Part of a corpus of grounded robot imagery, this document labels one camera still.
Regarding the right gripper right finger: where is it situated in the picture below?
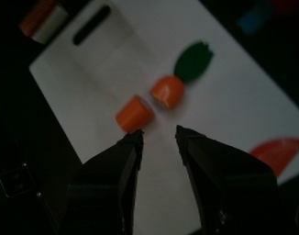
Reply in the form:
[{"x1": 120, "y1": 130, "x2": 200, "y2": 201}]
[{"x1": 173, "y1": 124, "x2": 281, "y2": 235}]

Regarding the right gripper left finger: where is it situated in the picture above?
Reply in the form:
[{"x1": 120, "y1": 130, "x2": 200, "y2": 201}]
[{"x1": 65, "y1": 129, "x2": 145, "y2": 235}]

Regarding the red toy knife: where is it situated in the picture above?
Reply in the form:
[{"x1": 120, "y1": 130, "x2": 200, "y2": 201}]
[{"x1": 248, "y1": 137, "x2": 299, "y2": 178}]

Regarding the orange toy carrot tip piece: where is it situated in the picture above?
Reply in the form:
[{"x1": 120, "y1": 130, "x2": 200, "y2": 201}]
[{"x1": 113, "y1": 95, "x2": 157, "y2": 133}]

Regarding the toy carrot piece with leaves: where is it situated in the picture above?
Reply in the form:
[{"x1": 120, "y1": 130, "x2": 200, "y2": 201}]
[{"x1": 149, "y1": 40, "x2": 216, "y2": 111}]

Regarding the black square mounting plate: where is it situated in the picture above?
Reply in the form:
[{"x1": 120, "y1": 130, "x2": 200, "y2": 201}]
[{"x1": 0, "y1": 166, "x2": 37, "y2": 199}]

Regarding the white plastic cutting board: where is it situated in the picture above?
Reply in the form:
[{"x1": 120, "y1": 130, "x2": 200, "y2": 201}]
[{"x1": 27, "y1": 0, "x2": 299, "y2": 235}]

